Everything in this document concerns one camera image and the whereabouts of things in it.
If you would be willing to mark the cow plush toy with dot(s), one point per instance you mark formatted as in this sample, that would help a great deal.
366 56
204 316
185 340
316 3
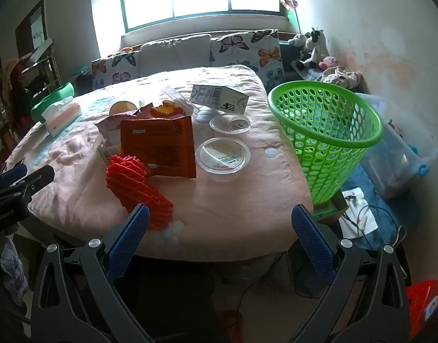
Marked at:
315 48

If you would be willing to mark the clear storage box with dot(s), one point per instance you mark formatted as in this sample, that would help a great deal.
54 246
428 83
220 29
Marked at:
394 157

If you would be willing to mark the cardboard box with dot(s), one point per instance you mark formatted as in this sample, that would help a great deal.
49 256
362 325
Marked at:
329 210

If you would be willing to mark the orange yellow plastic wrapper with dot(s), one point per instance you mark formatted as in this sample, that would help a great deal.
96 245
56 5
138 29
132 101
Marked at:
162 109

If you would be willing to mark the large butterfly pillow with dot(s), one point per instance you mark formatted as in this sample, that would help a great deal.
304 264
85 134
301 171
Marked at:
247 50

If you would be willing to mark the red box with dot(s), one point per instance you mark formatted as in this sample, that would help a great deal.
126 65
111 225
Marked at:
419 300

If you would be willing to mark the green plastic basket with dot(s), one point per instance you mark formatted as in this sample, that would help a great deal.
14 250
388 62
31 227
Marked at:
274 105

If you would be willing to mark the grey plush toy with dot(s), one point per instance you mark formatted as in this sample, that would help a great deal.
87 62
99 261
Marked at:
297 40

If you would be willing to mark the translucent cup with yellow lid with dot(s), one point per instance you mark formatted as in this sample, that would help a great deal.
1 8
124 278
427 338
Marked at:
121 108

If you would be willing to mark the green plastic basin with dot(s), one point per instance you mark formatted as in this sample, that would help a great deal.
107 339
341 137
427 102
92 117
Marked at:
51 96

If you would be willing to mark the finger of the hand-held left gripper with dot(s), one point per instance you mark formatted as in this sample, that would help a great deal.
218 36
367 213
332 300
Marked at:
12 178
33 182

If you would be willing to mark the pink plush toy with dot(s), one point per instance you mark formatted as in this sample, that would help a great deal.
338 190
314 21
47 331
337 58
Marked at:
329 62

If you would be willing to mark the orange snack packet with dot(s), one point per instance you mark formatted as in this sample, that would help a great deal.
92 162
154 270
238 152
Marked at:
158 146

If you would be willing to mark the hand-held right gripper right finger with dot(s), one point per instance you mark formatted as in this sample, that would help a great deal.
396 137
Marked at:
311 246

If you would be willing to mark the grey pillow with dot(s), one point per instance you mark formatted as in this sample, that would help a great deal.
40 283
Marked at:
176 55

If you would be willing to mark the white milk carton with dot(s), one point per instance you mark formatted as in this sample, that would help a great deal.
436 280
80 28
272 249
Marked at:
215 98

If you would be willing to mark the large clear plastic cup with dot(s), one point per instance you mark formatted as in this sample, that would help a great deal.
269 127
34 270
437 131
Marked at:
222 157

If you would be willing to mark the small clear plastic cup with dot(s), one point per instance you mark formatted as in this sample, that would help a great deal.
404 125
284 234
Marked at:
229 123

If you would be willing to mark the crumpled beige cloth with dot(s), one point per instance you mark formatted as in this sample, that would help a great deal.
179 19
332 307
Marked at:
342 77

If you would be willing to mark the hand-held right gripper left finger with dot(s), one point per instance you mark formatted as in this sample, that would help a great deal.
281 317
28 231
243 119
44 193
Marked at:
128 243

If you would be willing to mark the small butterfly pillow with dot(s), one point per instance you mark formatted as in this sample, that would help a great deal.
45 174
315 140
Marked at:
115 68

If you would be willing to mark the dark wooden door frame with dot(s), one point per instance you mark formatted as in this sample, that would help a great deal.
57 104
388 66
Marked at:
30 25

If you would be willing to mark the clear plastic packaging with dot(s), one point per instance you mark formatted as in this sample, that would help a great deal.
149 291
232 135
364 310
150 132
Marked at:
174 94

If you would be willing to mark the wooden rack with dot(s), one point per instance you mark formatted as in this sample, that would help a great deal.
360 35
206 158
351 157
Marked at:
44 64

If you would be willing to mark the small white packet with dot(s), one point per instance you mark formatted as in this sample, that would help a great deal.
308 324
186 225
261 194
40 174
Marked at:
108 152

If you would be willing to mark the hanging red clothes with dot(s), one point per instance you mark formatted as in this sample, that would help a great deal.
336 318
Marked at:
19 89

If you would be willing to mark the white paper sheet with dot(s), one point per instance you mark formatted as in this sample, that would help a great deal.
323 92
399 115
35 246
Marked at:
351 228

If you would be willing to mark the pink tissue pack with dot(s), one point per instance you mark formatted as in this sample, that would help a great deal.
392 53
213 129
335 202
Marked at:
62 118

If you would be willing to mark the red foam fruit net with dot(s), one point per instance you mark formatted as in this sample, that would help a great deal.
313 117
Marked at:
133 182

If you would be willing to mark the pink wrapper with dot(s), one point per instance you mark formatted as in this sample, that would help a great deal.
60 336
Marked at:
108 125

